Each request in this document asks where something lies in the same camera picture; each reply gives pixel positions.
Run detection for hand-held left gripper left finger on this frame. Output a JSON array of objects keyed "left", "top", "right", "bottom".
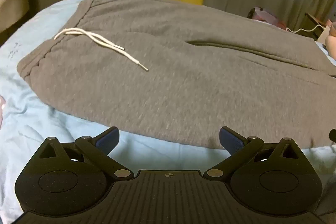
[{"left": 35, "top": 126, "right": 134, "bottom": 180}]

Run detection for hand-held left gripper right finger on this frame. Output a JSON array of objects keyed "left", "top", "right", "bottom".
[{"left": 203, "top": 126, "right": 305, "bottom": 181}]

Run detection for grey sweat pants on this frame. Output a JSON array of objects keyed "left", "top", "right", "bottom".
[{"left": 16, "top": 0, "right": 336, "bottom": 149}]

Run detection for light blue printed bed sheet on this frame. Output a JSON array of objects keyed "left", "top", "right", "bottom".
[{"left": 0, "top": 0, "right": 336, "bottom": 224}]

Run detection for dark bedside box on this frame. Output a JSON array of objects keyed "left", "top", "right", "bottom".
[{"left": 302, "top": 13, "right": 326, "bottom": 40}]

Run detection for pink bag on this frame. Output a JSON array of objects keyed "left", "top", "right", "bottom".
[{"left": 248, "top": 7, "right": 286, "bottom": 29}]

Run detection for grey chair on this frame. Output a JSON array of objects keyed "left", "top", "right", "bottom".
[{"left": 0, "top": 0, "right": 30, "bottom": 33}]

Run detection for white cable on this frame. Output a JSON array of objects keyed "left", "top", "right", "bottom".
[{"left": 285, "top": 24, "right": 326, "bottom": 34}]

